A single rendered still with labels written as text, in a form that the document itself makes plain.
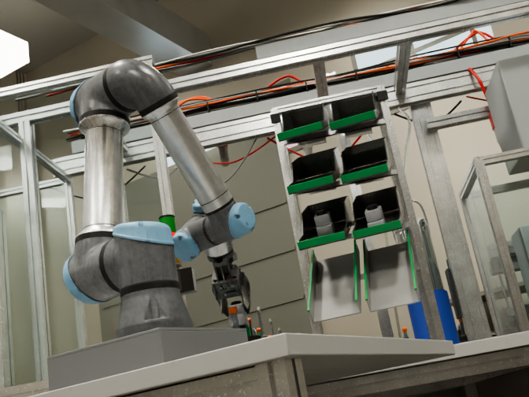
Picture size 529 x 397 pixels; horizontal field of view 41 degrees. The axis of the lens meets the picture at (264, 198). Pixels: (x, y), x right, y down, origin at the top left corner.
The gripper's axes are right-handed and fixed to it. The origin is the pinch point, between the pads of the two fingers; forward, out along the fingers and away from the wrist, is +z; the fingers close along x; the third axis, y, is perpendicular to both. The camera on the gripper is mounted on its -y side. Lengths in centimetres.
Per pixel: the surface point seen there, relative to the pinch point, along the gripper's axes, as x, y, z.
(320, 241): 26.3, -1.7, -15.0
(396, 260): 45.6, -6.2, -2.2
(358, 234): 36.5, -2.3, -14.6
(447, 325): 64, -49, 55
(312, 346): 24, 88, -49
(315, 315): 21.1, 10.1, -0.3
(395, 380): 37, 36, 3
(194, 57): -9, -110, -47
